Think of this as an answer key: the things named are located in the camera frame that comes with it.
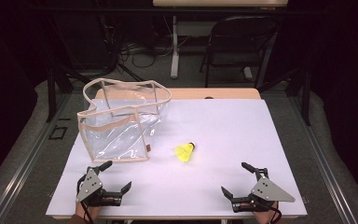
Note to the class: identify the metal floor rail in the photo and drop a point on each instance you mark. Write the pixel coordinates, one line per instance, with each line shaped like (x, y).
(28, 161)
(320, 155)

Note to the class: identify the clear plastic bag beige trim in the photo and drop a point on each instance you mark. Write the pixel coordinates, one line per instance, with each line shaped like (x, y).
(118, 140)

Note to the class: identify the black floor outlet frame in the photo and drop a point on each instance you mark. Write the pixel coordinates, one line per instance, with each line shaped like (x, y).
(58, 132)

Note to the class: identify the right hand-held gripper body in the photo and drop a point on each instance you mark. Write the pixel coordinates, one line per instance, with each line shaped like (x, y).
(267, 189)

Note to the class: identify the white-legged desk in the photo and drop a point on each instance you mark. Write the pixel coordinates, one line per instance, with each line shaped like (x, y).
(175, 46)

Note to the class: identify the person's right hand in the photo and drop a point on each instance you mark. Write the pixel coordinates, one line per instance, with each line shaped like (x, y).
(265, 216)

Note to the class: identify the person's left hand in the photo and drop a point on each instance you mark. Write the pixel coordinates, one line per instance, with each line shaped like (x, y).
(88, 213)

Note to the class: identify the white table cover sheet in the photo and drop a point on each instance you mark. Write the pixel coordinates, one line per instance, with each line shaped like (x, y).
(223, 149)

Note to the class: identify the black metal stand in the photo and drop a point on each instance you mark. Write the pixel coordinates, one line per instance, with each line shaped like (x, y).
(306, 93)
(52, 93)

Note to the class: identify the black folding chair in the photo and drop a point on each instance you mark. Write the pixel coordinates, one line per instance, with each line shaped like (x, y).
(239, 40)

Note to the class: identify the yellow shuttlecock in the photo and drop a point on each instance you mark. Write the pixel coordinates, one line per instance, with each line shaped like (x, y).
(184, 152)

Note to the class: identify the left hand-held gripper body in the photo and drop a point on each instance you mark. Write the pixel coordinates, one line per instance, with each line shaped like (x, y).
(90, 186)

